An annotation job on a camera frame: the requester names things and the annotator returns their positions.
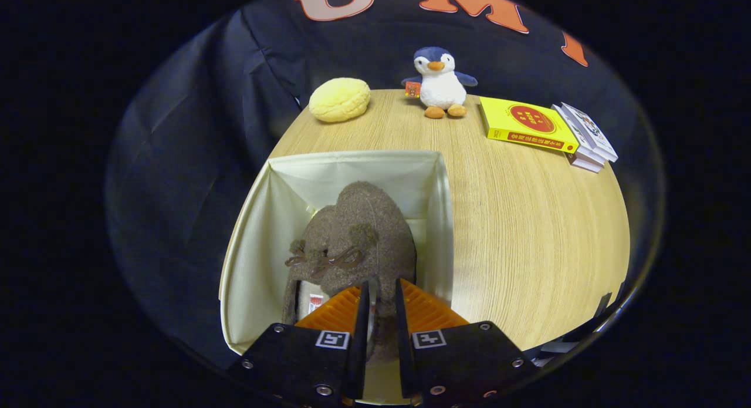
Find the black backdrop cloth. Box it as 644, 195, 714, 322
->
106, 0, 667, 367

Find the blue white penguin plush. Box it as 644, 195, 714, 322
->
401, 46, 478, 119

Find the yellow book red circle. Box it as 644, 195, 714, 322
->
479, 96, 580, 155

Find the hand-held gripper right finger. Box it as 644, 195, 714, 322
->
395, 279, 538, 402

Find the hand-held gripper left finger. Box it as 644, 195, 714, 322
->
228, 282, 371, 406

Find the beige fabric storage box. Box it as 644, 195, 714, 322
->
219, 150, 455, 406

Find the yellow bread plush toy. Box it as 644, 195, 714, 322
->
309, 77, 371, 123

